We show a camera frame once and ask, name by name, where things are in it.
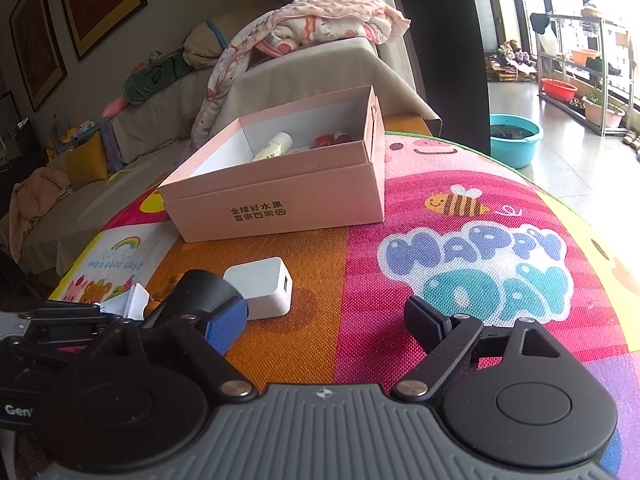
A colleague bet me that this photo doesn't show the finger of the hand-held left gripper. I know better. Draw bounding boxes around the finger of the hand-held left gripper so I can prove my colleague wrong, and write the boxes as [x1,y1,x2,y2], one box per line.
[17,301,121,348]

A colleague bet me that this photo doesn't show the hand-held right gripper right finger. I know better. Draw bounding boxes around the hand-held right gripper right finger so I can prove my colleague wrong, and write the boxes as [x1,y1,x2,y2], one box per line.
[390,296,562,403]

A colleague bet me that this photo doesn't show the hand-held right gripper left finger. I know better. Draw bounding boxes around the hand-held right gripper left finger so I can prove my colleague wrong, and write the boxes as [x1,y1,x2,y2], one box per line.
[106,297,259,403]

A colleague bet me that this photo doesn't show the black rounded case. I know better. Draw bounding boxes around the black rounded case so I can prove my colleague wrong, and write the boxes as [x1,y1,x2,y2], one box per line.
[144,269,246,332]

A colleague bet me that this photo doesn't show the white charger plug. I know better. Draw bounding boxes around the white charger plug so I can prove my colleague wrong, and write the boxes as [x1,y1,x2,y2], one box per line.
[223,257,294,322]

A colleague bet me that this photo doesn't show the pink cardboard box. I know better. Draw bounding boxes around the pink cardboard box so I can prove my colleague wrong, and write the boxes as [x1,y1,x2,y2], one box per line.
[157,85,386,244]

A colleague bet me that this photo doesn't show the small white plastic piece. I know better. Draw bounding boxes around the small white plastic piece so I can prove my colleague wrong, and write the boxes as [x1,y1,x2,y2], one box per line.
[107,283,150,320]

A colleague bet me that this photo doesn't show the colourful cartoon play mat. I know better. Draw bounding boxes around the colourful cartoon play mat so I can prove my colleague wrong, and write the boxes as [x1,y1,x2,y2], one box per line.
[50,130,640,480]

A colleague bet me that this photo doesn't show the peach blanket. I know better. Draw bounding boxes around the peach blanket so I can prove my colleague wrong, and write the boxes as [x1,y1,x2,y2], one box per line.
[9,167,72,262]

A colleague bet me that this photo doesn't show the yellow cushion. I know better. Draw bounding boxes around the yellow cushion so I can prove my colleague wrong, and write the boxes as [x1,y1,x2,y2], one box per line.
[65,146,109,191]

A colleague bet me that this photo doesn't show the blue picture book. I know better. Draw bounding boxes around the blue picture book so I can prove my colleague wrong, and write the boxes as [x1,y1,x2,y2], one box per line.
[54,119,127,174]

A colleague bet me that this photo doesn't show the cream printed tube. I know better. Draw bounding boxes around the cream printed tube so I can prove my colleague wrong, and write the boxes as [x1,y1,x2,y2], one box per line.
[249,131,294,163]

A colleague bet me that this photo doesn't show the beige covered sofa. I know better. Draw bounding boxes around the beige covered sofa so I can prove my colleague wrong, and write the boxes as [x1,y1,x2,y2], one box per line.
[0,37,444,281]

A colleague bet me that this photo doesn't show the teal plastic basin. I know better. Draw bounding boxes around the teal plastic basin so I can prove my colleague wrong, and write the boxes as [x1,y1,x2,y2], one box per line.
[489,113,545,170]

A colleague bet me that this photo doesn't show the green plush toy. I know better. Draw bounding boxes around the green plush toy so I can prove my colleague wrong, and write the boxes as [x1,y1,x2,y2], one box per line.
[122,50,194,106]

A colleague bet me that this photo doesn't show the red plastic basin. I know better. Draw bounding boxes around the red plastic basin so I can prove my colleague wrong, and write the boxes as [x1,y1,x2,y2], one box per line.
[541,78,579,104]

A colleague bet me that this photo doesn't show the white planter box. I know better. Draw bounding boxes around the white planter box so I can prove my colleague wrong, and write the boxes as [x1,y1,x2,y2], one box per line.
[582,95,627,129]

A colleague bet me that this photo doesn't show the black pillar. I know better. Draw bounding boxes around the black pillar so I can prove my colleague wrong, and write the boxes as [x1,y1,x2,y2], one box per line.
[387,0,494,154]

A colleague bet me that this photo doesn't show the pile of shoes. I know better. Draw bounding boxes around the pile of shoes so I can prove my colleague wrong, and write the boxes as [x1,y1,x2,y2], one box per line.
[487,39,542,84]

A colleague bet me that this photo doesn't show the dark framed picture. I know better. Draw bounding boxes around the dark framed picture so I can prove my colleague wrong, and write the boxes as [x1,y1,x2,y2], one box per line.
[9,0,69,114]

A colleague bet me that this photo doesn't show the pink printed blanket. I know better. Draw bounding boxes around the pink printed blanket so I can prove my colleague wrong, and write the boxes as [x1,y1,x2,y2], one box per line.
[190,0,412,152]

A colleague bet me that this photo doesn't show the yellow bordered framed picture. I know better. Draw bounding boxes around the yellow bordered framed picture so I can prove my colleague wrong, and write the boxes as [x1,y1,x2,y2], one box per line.
[55,0,150,63]

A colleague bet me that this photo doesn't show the metal shelf rack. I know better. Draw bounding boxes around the metal shelf rack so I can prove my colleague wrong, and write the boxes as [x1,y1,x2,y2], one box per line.
[530,10,635,137]

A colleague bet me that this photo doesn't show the beige pillow with blue strap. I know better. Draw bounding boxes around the beige pillow with blue strap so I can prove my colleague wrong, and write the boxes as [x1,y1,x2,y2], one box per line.
[182,16,242,69]

